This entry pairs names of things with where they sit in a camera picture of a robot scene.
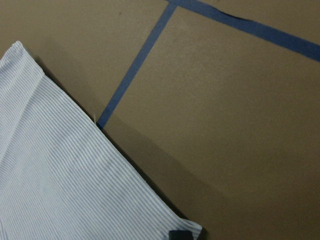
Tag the light blue striped shirt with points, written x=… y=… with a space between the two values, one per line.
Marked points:
x=60 y=177

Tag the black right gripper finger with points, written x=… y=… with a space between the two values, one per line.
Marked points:
x=180 y=235

